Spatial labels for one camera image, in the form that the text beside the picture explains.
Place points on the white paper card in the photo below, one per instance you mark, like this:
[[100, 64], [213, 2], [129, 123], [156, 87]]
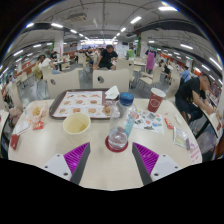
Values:
[[21, 127]]

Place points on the colourful printed leaflet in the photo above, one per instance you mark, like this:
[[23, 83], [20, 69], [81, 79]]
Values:
[[150, 121]]

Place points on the beige neighbouring table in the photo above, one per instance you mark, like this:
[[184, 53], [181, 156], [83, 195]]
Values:
[[211, 120]]

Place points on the small purple white packet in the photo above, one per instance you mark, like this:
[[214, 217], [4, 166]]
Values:
[[188, 144]]

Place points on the clear bag with food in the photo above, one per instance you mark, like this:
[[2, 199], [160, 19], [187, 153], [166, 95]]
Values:
[[37, 111]]

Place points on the red carton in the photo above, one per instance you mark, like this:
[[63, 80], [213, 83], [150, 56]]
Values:
[[14, 141]]

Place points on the cream paper cup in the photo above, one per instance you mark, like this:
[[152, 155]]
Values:
[[75, 131]]

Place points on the ceiling lights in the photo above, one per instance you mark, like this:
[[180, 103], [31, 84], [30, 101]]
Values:
[[167, 8]]

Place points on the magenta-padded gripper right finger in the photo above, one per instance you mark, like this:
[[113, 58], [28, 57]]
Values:
[[146, 156]]

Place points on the beige chair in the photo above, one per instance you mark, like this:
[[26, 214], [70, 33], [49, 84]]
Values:
[[63, 83], [115, 80]]

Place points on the person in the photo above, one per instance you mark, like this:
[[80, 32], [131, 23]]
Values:
[[107, 58], [150, 60], [190, 93], [45, 65]]

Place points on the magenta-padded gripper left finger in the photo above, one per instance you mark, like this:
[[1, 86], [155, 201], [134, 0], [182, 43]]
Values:
[[77, 156]]

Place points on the ceiling air conditioner unit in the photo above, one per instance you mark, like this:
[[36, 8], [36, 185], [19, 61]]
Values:
[[76, 17]]

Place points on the small red sachet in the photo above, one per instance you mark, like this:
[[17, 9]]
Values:
[[38, 125], [168, 123]]

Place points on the small white tissue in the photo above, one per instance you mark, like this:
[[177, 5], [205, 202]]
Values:
[[178, 119]]

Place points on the white crumpled napkin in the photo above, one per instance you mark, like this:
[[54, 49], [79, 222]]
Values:
[[112, 93]]

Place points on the clear blue-capped water bottle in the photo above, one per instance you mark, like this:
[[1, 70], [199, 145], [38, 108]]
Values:
[[120, 133]]

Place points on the clear plastic wrapper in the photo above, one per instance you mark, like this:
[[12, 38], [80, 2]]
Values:
[[180, 136]]

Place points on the flat round red coaster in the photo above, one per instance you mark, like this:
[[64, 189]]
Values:
[[107, 145]]

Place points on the brown tray with paper liner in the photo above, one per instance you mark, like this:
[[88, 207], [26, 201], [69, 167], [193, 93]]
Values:
[[78, 103]]

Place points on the red paper cup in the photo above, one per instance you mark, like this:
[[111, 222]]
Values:
[[156, 100]]

